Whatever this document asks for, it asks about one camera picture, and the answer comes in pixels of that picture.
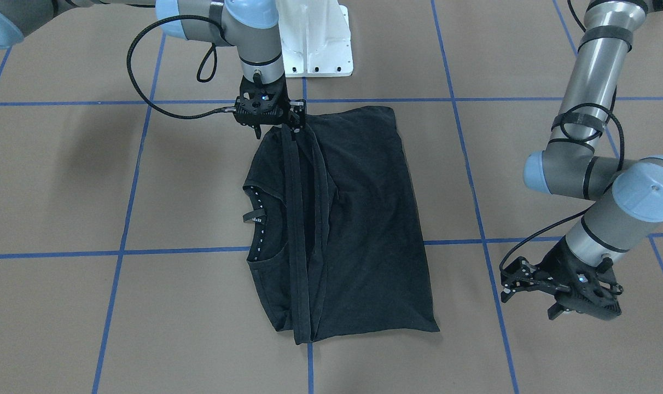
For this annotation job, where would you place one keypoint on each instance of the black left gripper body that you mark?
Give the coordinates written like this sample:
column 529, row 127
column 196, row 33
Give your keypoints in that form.
column 557, row 267

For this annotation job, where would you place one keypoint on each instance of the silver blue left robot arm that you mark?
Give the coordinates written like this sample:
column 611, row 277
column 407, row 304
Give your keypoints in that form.
column 626, row 195

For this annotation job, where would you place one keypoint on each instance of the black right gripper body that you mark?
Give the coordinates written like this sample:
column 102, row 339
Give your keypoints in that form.
column 297, row 115

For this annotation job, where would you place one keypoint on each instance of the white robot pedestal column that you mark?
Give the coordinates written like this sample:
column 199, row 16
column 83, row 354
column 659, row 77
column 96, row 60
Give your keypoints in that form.
column 316, row 39

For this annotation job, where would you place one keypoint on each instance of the black graphic t-shirt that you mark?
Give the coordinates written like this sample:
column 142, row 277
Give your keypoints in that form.
column 337, row 247

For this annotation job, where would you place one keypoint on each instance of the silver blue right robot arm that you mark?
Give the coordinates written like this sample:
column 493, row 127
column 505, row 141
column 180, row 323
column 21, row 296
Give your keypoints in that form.
column 249, row 26

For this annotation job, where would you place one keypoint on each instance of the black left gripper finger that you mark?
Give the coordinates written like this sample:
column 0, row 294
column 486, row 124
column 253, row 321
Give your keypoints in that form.
column 520, row 275

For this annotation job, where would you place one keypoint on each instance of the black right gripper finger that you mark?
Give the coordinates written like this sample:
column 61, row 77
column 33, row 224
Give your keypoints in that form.
column 296, row 118

